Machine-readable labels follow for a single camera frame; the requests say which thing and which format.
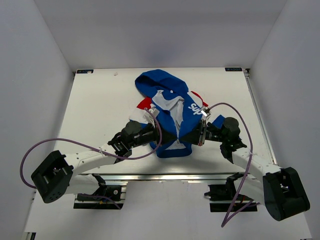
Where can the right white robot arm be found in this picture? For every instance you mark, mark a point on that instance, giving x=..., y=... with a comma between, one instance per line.
x=279, y=189

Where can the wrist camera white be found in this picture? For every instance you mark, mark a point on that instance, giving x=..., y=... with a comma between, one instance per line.
x=150, y=115
x=206, y=113

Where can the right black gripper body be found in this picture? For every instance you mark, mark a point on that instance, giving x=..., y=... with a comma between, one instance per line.
x=213, y=133

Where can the aluminium front rail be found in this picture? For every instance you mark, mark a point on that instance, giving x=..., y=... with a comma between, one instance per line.
x=209, y=178

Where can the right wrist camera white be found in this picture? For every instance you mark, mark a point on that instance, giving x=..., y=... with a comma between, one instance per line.
x=206, y=113

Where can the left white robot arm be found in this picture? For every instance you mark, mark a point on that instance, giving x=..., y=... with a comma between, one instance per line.
x=60, y=174

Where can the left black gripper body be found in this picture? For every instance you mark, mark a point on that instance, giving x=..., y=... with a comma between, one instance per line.
x=151, y=134

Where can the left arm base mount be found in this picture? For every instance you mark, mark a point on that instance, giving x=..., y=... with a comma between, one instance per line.
x=107, y=196

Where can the left blue table label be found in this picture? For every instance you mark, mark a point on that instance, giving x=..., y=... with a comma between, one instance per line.
x=84, y=71

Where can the blue white red jacket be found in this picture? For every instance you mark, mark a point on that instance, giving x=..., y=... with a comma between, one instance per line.
x=179, y=108

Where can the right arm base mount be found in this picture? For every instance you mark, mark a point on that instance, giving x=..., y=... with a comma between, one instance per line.
x=221, y=195

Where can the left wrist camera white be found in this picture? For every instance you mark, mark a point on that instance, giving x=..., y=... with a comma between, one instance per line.
x=150, y=115

